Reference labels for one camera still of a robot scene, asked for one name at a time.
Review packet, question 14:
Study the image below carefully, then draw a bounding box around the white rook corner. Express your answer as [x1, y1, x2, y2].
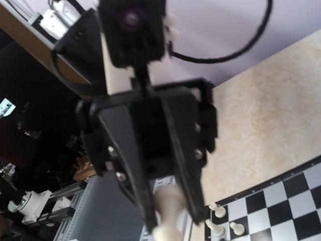
[209, 202, 226, 218]

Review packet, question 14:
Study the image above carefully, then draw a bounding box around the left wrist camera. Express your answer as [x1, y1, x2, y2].
[97, 0, 166, 68]

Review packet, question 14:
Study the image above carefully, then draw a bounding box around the black white chess board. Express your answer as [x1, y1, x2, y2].
[204, 157, 320, 240]

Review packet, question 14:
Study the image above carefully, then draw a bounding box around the white knight piece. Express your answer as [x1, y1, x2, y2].
[205, 219, 225, 237]

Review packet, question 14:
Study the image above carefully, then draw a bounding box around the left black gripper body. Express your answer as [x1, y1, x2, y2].
[76, 78, 217, 179]

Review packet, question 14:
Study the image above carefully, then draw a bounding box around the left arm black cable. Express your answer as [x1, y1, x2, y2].
[170, 0, 274, 64]

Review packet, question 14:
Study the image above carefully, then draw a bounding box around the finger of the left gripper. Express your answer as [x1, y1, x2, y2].
[162, 96, 205, 225]
[98, 105, 157, 232]

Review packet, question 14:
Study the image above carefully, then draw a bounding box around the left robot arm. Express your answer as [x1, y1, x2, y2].
[51, 1, 217, 231]

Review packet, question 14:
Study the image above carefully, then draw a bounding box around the wooden shelf with boxes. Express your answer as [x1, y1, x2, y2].
[1, 1, 90, 84]

